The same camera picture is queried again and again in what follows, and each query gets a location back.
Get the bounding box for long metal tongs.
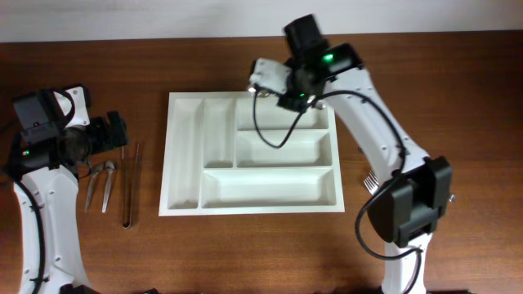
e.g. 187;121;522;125
121;142;141;229

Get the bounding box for metal fork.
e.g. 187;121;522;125
363;170;379;195

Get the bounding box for large metal spoon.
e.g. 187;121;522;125
314;100;326;110

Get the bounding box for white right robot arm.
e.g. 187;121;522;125
278;15;452;293

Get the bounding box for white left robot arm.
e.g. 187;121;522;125
2;84;129;293

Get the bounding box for small metal teaspoon right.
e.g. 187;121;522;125
101;161;116;213

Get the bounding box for small metal teaspoon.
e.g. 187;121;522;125
84;163;105;213
101;161;116;213

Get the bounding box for small metal teaspoon left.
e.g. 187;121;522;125
84;163;105;213

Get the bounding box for white cutlery tray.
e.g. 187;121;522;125
159;91;345;216

